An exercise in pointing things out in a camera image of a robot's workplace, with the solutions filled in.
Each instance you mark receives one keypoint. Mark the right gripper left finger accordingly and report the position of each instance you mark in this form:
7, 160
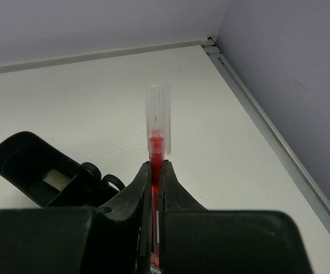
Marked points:
112, 238

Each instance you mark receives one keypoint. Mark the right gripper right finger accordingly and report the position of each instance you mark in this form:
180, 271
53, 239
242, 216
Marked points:
194, 239

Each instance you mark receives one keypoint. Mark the black handled scissors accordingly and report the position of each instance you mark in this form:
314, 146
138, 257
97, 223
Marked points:
107, 182

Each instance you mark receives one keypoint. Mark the beige eraser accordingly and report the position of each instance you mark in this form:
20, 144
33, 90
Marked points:
56, 179

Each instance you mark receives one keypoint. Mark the red pen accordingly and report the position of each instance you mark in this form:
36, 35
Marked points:
158, 122

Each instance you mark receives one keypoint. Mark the black oblong container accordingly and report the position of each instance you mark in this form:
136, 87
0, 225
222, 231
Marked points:
25, 159

